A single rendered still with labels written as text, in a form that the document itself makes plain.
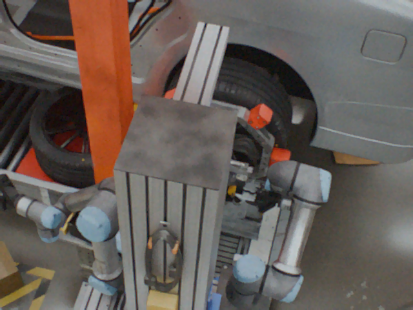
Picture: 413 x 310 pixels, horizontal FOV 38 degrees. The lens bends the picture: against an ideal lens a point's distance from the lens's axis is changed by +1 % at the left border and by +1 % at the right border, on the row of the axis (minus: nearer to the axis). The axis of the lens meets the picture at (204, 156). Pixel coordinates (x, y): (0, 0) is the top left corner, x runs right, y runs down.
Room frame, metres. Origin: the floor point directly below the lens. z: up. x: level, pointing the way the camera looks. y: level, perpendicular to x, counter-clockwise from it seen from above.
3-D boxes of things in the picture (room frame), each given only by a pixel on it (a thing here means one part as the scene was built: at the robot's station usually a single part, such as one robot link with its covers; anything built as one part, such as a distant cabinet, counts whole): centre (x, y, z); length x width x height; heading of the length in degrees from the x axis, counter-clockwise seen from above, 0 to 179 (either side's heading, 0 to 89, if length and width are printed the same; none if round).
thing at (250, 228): (2.06, -0.14, 0.13); 0.50 x 0.36 x 0.10; 79
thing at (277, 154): (1.84, -0.36, 0.85); 0.09 x 0.08 x 0.07; 79
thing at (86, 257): (1.59, 0.57, 0.21); 0.10 x 0.10 x 0.42; 79
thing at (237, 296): (1.14, -0.21, 0.87); 0.15 x 0.15 x 0.10
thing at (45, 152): (2.28, 0.69, 0.39); 0.66 x 0.66 x 0.24
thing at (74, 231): (1.58, 0.53, 0.51); 0.20 x 0.14 x 0.13; 71
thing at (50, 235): (1.20, 0.57, 1.12); 0.11 x 0.08 x 0.11; 158
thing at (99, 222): (1.08, 0.33, 1.19); 0.15 x 0.12 x 0.55; 158
